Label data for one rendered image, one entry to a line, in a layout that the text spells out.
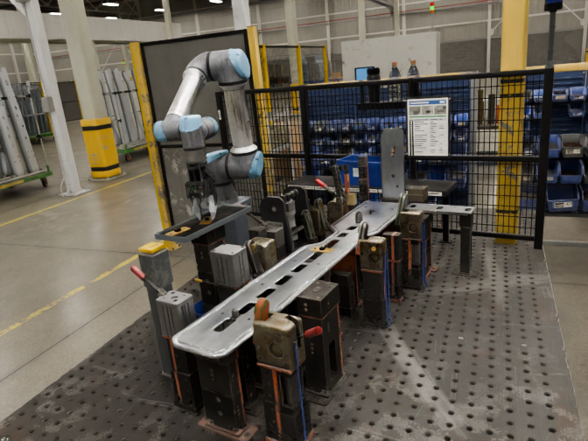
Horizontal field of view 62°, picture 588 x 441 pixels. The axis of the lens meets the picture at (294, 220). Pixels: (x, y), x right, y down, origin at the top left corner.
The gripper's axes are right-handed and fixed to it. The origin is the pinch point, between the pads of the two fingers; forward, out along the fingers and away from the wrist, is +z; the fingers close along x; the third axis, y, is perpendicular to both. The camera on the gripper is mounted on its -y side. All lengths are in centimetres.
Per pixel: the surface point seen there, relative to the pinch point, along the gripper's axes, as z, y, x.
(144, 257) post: 4.2, 26.8, -13.0
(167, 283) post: 14.1, 24.7, -8.1
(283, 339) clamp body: 14, 60, 34
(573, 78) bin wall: -21, -221, 213
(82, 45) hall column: -115, -683, -393
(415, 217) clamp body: 15, -32, 76
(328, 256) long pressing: 17.7, 0.0, 42.0
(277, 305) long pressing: 17.7, 35.8, 28.6
